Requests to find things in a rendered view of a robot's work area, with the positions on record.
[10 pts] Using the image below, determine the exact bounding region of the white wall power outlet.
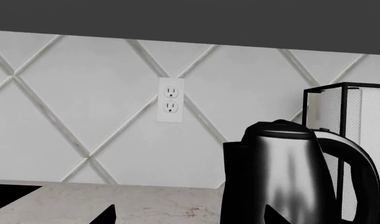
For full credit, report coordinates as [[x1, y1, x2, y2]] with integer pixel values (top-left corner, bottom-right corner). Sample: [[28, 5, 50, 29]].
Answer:
[[156, 77, 185, 123]]

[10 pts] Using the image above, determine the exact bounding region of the stainless steel electric kettle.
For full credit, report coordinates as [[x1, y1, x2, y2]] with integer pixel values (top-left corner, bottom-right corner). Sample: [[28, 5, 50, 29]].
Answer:
[[220, 119, 380, 224]]

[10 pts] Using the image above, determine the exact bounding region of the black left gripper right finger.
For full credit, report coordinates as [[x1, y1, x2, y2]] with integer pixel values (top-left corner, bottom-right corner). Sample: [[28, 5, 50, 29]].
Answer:
[[264, 203, 290, 224]]

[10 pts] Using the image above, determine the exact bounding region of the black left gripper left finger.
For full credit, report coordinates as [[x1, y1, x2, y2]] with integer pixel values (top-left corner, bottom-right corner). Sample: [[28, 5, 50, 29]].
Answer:
[[88, 203, 117, 224]]

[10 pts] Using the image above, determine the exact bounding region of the black wire paper towel holder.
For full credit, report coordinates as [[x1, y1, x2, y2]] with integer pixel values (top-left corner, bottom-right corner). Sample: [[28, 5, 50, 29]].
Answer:
[[302, 82, 380, 222]]

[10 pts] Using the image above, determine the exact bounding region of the white paper towel roll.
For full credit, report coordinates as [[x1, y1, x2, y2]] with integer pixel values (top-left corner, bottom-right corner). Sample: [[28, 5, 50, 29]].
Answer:
[[306, 87, 380, 220]]

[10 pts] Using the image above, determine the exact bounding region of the dark grey wall cabinet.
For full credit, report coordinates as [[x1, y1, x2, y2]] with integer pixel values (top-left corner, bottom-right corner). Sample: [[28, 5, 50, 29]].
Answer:
[[0, 0, 380, 57]]

